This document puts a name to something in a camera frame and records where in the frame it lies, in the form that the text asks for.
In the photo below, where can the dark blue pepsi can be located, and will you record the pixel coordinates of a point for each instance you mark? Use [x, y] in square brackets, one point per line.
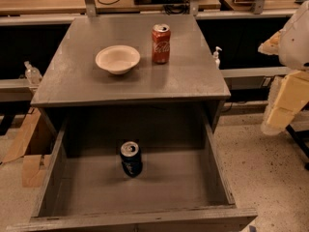
[131, 158]

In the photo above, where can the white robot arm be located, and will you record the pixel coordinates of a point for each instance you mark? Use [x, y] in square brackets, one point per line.
[293, 51]

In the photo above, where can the red coca-cola can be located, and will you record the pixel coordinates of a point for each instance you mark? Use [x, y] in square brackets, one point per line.
[161, 34]

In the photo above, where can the open grey top drawer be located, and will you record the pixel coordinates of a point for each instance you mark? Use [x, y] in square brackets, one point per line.
[182, 186]

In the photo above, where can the black chair base leg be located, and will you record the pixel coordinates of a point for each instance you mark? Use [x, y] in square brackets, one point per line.
[299, 137]

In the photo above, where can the white pump dispenser bottle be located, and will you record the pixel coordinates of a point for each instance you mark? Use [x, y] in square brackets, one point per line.
[216, 56]

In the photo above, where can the white ceramic bowl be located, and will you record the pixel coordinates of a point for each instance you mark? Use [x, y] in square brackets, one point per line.
[118, 59]

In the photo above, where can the clear plastic bottle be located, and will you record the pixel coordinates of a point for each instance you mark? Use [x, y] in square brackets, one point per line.
[32, 74]

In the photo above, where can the brown cardboard pieces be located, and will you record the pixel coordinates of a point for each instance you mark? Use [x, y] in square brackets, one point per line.
[32, 144]

